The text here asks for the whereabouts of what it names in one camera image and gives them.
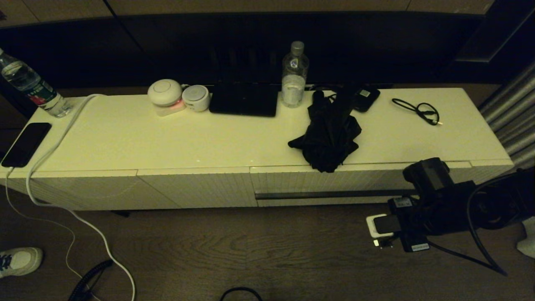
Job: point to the white dome-shaped device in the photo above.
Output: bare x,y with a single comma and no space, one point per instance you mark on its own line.
165,92

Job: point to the small white round speaker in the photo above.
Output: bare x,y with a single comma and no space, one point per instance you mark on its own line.
195,98

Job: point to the white cabinet drawer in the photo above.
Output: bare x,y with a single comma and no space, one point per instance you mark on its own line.
334,179

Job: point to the clear bottle with grey cap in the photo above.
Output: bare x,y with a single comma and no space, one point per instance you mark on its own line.
294,87

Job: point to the black umbrella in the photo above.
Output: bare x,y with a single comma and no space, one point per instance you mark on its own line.
330,133

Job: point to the white sneaker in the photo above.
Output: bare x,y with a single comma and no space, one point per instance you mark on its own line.
21,261

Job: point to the small black labelled device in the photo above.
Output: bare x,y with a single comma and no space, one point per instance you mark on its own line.
367,98

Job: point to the white low cabinet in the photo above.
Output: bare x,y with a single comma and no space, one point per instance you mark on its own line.
167,138

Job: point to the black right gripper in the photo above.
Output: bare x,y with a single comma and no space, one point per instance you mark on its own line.
418,221

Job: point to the dark grey door frame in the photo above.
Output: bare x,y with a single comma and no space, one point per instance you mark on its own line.
480,57

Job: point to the black smartphone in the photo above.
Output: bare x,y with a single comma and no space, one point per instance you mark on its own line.
26,143

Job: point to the black flat tablet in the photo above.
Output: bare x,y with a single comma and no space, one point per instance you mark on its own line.
244,99

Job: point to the water bottle with green label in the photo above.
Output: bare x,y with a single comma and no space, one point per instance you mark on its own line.
29,83

